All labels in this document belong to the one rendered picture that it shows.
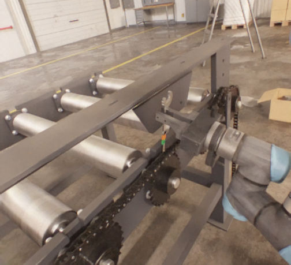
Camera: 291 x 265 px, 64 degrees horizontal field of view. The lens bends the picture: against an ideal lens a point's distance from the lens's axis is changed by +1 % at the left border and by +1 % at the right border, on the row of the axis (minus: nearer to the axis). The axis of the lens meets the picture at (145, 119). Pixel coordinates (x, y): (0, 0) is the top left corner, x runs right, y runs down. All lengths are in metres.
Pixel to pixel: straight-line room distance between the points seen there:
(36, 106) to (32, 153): 1.10
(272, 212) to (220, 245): 1.10
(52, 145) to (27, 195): 0.37
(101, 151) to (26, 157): 0.46
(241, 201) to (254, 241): 1.11
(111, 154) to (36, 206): 0.27
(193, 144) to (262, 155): 0.15
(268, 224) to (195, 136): 0.23
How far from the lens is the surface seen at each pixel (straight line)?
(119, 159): 0.80
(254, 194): 0.59
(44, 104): 1.54
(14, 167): 0.42
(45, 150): 0.43
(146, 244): 1.67
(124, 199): 0.62
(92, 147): 0.89
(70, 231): 0.63
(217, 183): 1.49
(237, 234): 1.70
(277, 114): 2.84
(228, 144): 0.57
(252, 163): 0.57
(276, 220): 0.56
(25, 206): 0.76
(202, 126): 0.60
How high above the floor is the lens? 1.37
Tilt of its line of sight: 28 degrees down
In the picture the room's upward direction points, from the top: 9 degrees counter-clockwise
